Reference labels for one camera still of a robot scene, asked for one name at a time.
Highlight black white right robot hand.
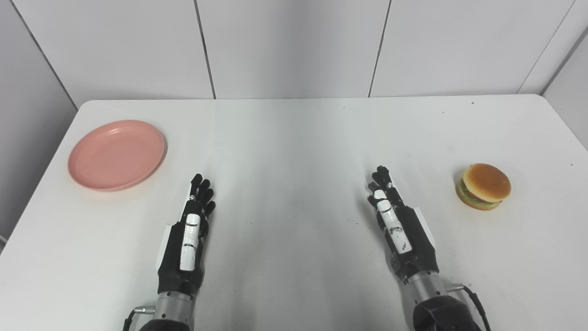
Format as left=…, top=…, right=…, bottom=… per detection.
left=367, top=165, right=440, bottom=285

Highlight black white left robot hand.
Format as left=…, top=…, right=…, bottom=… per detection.
left=157, top=173, right=217, bottom=296

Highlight toy hamburger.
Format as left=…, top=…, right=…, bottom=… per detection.
left=455, top=163, right=512, bottom=211

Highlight pink round plate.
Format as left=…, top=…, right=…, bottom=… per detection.
left=68, top=120, right=167, bottom=192

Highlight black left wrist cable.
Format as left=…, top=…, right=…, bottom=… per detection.
left=122, top=305, right=155, bottom=331

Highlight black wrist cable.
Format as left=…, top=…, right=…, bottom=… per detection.
left=122, top=305, right=155, bottom=331
left=445, top=284, right=492, bottom=331

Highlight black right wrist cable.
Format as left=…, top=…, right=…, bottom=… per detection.
left=445, top=284, right=492, bottom=331

